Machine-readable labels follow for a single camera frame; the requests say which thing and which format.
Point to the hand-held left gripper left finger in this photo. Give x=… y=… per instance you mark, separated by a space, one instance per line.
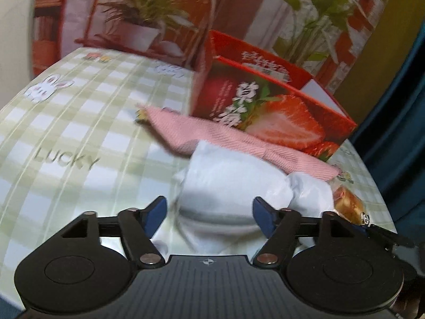
x=156 y=213

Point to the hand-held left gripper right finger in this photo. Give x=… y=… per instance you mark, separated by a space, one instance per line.
x=262 y=215

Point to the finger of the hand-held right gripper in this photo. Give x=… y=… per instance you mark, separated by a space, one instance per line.
x=391 y=239

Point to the white cloth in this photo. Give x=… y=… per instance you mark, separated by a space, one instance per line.
x=219 y=186

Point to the golden bread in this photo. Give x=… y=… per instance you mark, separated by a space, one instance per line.
x=348 y=202

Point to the pink knitted towel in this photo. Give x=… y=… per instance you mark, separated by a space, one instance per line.
x=206 y=136

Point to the red strawberry print cardboard box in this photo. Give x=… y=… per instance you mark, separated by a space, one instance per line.
x=282 y=119

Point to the green checked cartoon tablecloth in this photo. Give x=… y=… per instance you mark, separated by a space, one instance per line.
x=83 y=123

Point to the teal curtain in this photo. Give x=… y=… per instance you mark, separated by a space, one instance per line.
x=398 y=123

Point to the printed room scene backdrop cloth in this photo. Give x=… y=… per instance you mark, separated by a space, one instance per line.
x=232 y=3

